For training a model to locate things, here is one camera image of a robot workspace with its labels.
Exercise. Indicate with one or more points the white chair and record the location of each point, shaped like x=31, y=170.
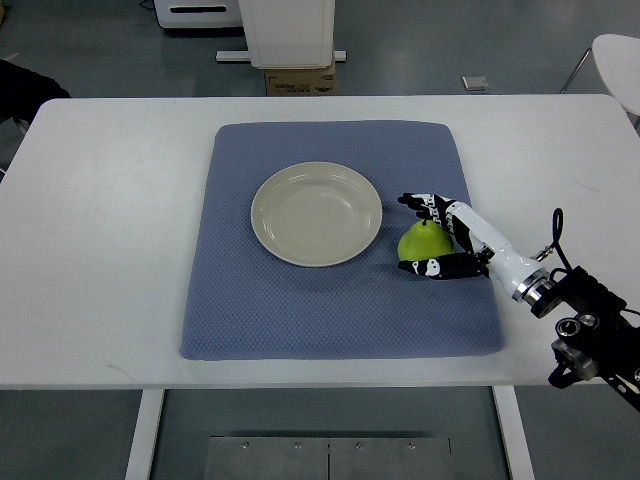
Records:
x=617, y=60

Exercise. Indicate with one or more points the white base bar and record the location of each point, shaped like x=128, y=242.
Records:
x=243, y=56

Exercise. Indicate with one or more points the white left table leg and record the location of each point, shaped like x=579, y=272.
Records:
x=144, y=440

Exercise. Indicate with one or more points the blue textured mat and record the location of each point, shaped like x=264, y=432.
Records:
x=244, y=303

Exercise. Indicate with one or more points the white right table leg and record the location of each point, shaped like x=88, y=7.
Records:
x=512, y=433

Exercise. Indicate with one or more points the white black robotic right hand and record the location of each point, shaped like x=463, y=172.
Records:
x=485, y=251

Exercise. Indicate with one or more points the green pear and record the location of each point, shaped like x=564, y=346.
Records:
x=424, y=240

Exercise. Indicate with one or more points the beige round plate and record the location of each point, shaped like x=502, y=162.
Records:
x=316, y=214

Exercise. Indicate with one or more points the white appliance with slot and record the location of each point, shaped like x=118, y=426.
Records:
x=184, y=14

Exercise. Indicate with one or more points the white cabinet panel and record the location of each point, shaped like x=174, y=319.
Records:
x=289, y=34

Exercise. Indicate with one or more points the black object at left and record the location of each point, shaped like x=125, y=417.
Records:
x=23, y=92

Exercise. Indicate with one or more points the grey floor outlet plate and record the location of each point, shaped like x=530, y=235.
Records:
x=475, y=83

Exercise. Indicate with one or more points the brown cardboard box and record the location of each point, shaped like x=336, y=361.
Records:
x=300, y=82

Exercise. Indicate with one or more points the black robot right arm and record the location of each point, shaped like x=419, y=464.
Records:
x=597, y=341

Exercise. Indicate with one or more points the white table leg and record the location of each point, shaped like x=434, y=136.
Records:
x=512, y=433
x=144, y=440

